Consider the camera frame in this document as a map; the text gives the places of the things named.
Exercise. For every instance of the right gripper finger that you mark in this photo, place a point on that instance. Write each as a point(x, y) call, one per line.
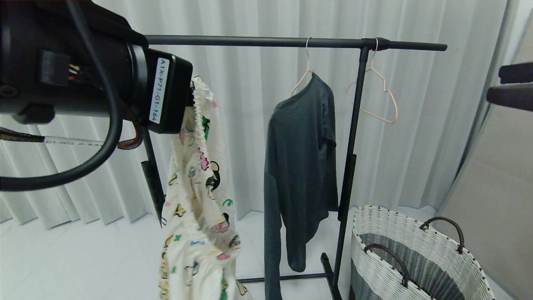
point(518, 73)
point(514, 96)

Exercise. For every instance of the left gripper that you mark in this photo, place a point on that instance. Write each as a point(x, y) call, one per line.
point(170, 96)

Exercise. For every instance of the pink clothes hanger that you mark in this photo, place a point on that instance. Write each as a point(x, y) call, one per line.
point(395, 114)
point(307, 68)

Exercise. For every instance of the cream printed garment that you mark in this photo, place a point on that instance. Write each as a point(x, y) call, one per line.
point(195, 233)

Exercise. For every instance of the dark grey garment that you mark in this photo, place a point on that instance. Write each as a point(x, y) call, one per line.
point(300, 166)

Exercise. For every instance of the black clothes rack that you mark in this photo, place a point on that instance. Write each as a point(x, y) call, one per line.
point(250, 41)

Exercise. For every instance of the white laundry basket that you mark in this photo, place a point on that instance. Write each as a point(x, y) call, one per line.
point(374, 225)

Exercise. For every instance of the white curtain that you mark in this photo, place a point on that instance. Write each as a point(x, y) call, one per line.
point(250, 125)

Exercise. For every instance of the beige partition panel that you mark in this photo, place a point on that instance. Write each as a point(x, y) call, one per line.
point(499, 208)

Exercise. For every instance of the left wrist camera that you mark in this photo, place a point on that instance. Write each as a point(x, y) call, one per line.
point(116, 25)

